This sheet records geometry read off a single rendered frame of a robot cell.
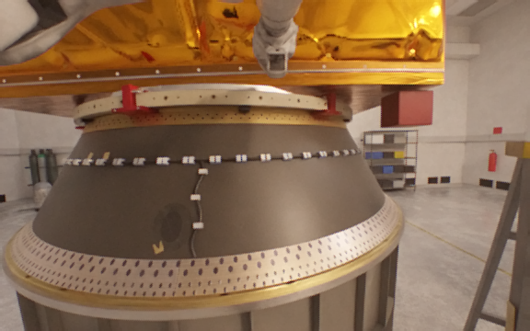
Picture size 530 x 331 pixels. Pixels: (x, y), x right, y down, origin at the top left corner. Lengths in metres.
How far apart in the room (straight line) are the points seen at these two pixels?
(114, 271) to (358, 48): 1.03
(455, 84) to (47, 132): 13.23
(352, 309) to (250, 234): 0.46
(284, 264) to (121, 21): 0.95
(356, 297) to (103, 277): 0.76
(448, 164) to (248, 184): 8.58
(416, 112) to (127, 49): 1.12
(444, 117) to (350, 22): 8.06
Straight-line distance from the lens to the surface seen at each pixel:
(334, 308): 0.78
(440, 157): 8.72
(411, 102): 1.01
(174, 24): 0.89
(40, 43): 0.35
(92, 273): 0.73
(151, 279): 0.62
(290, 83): 0.80
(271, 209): 0.61
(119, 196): 0.74
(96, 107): 0.97
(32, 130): 9.50
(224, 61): 0.83
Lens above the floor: 1.52
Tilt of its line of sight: 6 degrees down
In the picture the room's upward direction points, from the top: 2 degrees counter-clockwise
